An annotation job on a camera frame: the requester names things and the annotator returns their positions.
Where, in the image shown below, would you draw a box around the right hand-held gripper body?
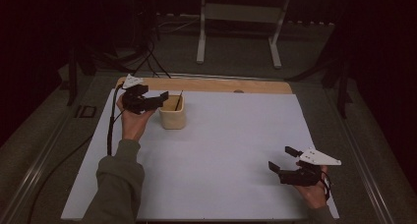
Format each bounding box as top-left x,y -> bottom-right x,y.
277,147 -> 342,188

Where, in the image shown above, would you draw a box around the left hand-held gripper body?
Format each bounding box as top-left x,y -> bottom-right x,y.
121,74 -> 149,116

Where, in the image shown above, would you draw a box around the thin black makeup brush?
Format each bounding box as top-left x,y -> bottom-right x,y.
174,89 -> 184,112

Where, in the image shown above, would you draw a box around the beige square holder cup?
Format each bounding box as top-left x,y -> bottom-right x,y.
158,94 -> 188,131

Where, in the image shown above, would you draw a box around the person's right hand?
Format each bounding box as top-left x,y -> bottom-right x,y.
294,163 -> 329,210

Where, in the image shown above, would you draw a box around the person's left hand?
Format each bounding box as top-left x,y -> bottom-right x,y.
116,94 -> 155,142

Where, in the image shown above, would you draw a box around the white table mat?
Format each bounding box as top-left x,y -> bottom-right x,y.
60,88 -> 340,222

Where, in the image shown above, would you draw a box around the white metal stand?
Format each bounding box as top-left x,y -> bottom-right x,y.
196,0 -> 292,70

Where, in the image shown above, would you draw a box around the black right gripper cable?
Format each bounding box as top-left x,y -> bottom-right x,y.
320,170 -> 332,201

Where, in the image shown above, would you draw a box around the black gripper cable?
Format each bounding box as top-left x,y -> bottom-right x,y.
320,170 -> 332,201
105,82 -> 128,157

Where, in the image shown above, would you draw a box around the black floor cables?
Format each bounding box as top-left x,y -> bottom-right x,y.
129,27 -> 172,80

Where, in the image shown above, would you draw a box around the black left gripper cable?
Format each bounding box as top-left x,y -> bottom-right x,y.
105,82 -> 128,157

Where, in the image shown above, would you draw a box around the black rectangular floor bracket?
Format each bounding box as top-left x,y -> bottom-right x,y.
74,104 -> 98,119

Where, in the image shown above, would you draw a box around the black floor cable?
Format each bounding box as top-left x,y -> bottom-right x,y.
27,132 -> 96,224

